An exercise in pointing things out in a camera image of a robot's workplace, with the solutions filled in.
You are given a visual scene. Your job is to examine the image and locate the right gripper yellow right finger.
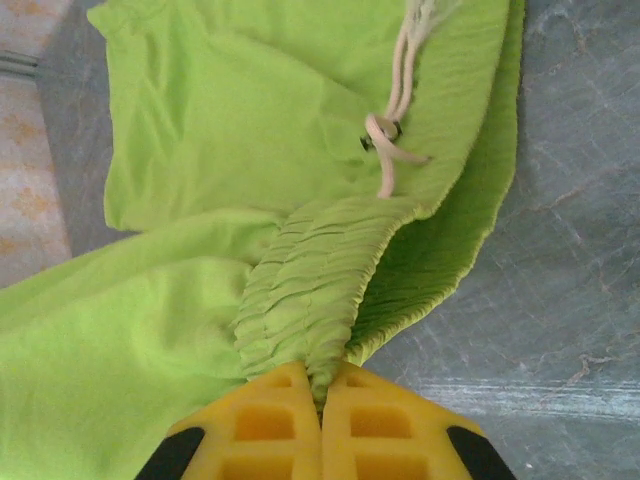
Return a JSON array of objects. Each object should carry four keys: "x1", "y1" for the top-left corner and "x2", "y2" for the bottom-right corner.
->
[{"x1": 319, "y1": 363, "x2": 519, "y2": 480}]

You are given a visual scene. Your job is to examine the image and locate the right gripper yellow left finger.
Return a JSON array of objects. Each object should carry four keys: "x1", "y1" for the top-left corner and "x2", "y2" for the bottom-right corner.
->
[{"x1": 134, "y1": 362, "x2": 322, "y2": 480}]

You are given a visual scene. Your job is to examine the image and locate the lime green shorts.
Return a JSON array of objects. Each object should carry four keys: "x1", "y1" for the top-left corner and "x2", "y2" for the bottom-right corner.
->
[{"x1": 0, "y1": 0, "x2": 526, "y2": 480}]

